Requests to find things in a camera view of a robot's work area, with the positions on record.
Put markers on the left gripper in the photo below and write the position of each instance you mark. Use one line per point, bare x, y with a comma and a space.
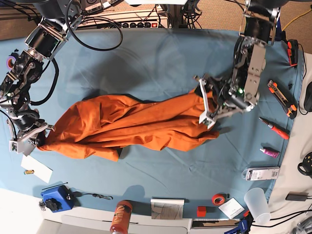
229, 97

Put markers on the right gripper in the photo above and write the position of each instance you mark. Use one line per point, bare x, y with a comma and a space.
22, 122

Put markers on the orange t-shirt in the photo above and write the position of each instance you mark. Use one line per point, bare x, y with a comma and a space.
102, 125

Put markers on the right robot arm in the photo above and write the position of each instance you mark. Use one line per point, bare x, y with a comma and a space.
59, 19

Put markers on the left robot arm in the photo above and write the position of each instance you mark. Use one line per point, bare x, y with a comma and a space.
249, 52

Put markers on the small yellow battery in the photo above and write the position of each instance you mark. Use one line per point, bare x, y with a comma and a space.
28, 172

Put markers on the white paper card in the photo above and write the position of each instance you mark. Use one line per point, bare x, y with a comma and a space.
41, 171

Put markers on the blue clamp box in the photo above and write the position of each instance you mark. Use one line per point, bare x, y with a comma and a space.
58, 199

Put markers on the purple tape roll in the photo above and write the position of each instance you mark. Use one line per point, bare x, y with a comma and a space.
10, 62

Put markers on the orange black utility knife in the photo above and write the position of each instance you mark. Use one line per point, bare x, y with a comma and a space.
288, 106

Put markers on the red screwdriver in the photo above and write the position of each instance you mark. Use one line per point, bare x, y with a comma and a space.
276, 129

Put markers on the blue-grey table cloth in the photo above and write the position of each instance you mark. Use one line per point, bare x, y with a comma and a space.
155, 65

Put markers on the purple glue tube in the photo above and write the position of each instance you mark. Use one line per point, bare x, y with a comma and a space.
269, 152

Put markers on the plastic blister pack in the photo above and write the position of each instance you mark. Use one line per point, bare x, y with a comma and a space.
261, 173

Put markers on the black computer mouse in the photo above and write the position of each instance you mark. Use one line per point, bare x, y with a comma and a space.
308, 98

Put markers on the orange black clamp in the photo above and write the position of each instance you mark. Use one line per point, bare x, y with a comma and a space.
292, 51

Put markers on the red tape roll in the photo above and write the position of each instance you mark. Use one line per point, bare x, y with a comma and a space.
219, 199

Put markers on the power strip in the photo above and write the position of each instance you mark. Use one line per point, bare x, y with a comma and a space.
141, 24

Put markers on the translucent plastic cup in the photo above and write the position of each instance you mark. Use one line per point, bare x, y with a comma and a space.
258, 206

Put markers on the white square card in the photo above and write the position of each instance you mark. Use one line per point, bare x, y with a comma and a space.
231, 208

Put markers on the small red cube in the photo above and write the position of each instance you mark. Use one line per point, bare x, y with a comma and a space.
201, 211

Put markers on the grey notebook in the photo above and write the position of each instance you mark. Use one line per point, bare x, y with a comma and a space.
167, 209

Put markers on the black power adapter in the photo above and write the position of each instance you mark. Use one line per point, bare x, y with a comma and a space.
296, 196

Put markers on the orange drink bottle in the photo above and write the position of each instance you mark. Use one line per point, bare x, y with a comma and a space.
121, 219

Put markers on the blue spring clamp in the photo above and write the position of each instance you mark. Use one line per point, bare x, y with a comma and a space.
244, 225

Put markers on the silver carabiner with strap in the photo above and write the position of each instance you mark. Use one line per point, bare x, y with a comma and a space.
79, 194

